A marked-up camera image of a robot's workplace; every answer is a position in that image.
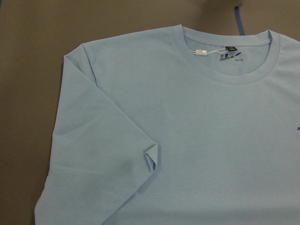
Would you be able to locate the light blue t-shirt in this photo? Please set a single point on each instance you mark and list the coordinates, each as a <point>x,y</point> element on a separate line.
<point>148,133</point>

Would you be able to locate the white garment tag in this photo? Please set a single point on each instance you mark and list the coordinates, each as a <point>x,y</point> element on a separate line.
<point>203,52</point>

